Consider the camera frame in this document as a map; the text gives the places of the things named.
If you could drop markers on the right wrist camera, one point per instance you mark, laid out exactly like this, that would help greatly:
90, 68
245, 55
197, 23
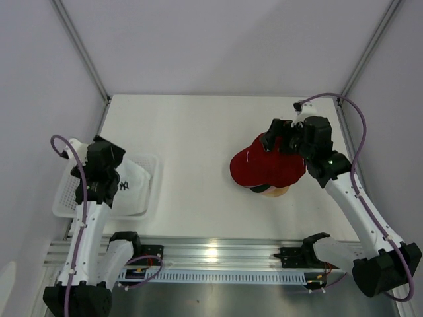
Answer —
303, 110

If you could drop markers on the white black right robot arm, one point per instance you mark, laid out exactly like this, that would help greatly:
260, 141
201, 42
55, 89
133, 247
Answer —
386, 261

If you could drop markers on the wooden hat stand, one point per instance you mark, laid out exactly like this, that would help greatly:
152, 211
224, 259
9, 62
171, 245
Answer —
281, 192

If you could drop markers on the white cap black logo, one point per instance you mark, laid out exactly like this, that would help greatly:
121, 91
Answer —
133, 189

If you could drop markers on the dark green cap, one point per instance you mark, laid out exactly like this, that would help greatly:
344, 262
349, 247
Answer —
260, 189

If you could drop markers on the black right mounting bracket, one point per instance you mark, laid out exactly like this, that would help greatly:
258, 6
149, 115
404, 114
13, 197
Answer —
291, 258

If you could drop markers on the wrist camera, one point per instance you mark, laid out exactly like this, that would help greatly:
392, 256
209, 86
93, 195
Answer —
303, 110
79, 147

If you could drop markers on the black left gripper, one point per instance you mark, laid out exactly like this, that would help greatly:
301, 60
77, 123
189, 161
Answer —
118, 153

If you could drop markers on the black left mounting bracket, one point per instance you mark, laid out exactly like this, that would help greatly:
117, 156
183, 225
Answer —
152, 250

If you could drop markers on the white slotted cable duct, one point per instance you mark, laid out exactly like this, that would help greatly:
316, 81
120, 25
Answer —
223, 277

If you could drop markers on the black mounting bracket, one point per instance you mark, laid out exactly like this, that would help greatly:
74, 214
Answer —
152, 250
291, 258

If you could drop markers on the aluminium frame post left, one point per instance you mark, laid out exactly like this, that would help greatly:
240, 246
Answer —
76, 41

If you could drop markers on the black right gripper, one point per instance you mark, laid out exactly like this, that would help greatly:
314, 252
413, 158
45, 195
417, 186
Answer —
277, 129

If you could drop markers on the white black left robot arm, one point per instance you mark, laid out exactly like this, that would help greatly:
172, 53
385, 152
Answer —
84, 286

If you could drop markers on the white plastic bin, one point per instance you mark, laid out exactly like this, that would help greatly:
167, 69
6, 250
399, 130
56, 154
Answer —
64, 204

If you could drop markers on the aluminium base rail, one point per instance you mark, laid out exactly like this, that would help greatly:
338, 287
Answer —
223, 254

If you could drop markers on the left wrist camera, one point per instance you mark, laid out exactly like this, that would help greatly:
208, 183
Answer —
79, 147

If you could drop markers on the aluminium frame post right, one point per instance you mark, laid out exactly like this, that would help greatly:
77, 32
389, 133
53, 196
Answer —
387, 18

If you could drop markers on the red cap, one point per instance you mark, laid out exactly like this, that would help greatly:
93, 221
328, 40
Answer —
253, 166

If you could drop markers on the aluminium frame post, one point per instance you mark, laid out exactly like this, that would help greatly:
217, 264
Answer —
387, 18
76, 41

